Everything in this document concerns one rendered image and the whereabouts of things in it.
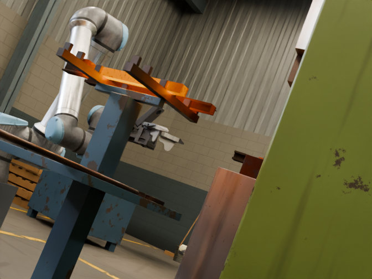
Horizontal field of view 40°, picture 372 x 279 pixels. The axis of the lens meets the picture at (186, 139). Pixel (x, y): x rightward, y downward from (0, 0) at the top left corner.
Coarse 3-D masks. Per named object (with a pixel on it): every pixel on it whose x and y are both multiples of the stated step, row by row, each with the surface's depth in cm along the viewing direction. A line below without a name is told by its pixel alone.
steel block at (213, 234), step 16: (224, 176) 148; (240, 176) 147; (208, 192) 149; (224, 192) 147; (240, 192) 145; (208, 208) 147; (224, 208) 145; (240, 208) 144; (208, 224) 146; (224, 224) 144; (192, 240) 146; (208, 240) 144; (224, 240) 143; (192, 256) 145; (208, 256) 143; (224, 256) 142; (192, 272) 143; (208, 272) 142
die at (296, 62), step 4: (296, 56) 167; (300, 56) 166; (296, 60) 166; (300, 60) 166; (296, 64) 166; (292, 68) 166; (296, 68) 166; (292, 72) 166; (296, 72) 165; (292, 76) 165; (288, 80) 165; (292, 80) 165
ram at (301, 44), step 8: (320, 0) 164; (312, 8) 164; (320, 8) 163; (312, 16) 163; (304, 24) 164; (312, 24) 163; (304, 32) 163; (304, 40) 162; (296, 48) 162; (304, 48) 161
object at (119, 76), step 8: (88, 64) 133; (72, 72) 136; (80, 72) 136; (104, 72) 130; (112, 72) 129; (120, 72) 128; (120, 80) 128; (128, 80) 125; (136, 80) 124; (160, 80) 120; (168, 88) 118; (176, 88) 117; (184, 88) 118; (184, 96) 119
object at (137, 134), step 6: (138, 126) 187; (144, 126) 185; (132, 132) 188; (138, 132) 184; (144, 132) 184; (150, 132) 183; (132, 138) 189; (138, 138) 184; (144, 138) 183; (150, 138) 183; (138, 144) 187; (144, 144) 182; (150, 144) 184
